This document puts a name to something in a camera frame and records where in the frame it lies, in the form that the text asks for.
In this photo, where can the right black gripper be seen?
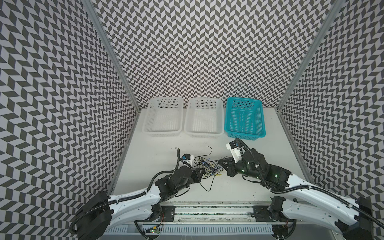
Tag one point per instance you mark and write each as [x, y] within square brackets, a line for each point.
[233, 167]

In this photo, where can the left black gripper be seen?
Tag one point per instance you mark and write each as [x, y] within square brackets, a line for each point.
[198, 175]

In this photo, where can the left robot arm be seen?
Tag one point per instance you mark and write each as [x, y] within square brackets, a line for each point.
[92, 219]

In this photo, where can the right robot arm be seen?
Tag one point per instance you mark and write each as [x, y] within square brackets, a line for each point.
[297, 199]

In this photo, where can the teal plastic basket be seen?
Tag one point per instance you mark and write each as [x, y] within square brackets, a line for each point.
[245, 119]

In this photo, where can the middle white plastic basket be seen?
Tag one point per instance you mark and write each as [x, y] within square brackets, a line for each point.
[204, 118]

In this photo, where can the white plastic basket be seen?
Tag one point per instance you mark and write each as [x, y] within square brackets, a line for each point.
[164, 117]
[204, 118]

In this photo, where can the small circuit board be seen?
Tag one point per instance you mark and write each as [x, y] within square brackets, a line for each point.
[152, 231]

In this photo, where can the left white plastic basket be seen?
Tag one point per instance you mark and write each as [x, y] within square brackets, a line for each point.
[164, 117]

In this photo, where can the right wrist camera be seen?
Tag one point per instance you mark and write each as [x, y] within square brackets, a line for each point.
[235, 150]

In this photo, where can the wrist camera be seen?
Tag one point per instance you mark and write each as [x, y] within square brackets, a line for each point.
[188, 158]
[235, 150]

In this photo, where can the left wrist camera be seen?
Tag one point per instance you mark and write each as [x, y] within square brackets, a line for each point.
[188, 158]

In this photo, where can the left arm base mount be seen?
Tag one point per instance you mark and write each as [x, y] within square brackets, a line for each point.
[162, 213]

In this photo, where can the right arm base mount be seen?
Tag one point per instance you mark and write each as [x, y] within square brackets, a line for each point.
[267, 214]

